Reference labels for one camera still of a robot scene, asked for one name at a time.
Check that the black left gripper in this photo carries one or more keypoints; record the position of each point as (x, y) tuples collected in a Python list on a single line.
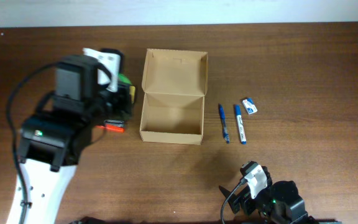
[(122, 104)]

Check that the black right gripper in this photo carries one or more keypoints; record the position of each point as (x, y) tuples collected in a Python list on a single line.
[(237, 201)]

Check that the green tape roll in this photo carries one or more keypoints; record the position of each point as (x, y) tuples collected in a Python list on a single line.
[(124, 79)]

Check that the cardboard box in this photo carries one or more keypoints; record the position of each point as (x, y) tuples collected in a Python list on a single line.
[(175, 83)]

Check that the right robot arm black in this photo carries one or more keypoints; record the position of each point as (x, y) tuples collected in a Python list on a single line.
[(278, 203)]

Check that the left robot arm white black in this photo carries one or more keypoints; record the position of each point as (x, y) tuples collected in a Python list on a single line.
[(48, 147)]

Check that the blue white marker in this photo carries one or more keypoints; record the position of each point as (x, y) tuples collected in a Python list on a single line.
[(240, 125)]

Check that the blue ballpoint pen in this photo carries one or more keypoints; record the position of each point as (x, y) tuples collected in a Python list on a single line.
[(224, 125)]

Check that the white blue eraser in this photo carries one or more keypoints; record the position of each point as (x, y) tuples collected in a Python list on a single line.
[(249, 106)]

